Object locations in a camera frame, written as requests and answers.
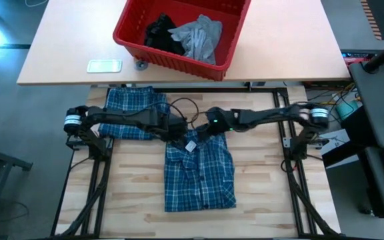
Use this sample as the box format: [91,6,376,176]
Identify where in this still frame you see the black garment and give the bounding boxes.
[144,12,186,57]

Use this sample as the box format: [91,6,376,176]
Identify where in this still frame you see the red electronic device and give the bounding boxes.
[341,49,378,66]

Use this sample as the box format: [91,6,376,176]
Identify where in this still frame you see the red plastic laundry bin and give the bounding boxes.
[113,0,252,82]

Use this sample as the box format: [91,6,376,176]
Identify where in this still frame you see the blue plaid button shirt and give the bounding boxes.
[163,128,237,213]

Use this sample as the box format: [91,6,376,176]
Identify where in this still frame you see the white rectangular pad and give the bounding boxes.
[86,59,123,74]

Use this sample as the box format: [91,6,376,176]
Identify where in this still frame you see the black aluminium table frame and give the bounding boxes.
[50,85,341,240]

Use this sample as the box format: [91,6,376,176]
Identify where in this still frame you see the light wood side table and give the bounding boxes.
[17,0,351,86]

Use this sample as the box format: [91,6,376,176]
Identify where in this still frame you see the black operator desk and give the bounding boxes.
[348,61,384,231]

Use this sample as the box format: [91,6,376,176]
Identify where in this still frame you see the grey garment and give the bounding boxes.
[167,14,223,66]

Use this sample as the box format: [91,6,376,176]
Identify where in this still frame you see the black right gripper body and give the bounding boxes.
[197,106,243,140]

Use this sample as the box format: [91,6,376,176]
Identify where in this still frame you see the blue plaid pajama pants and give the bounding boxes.
[98,86,170,141]

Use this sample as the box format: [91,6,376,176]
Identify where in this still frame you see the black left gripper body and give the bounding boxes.
[144,111,189,143]

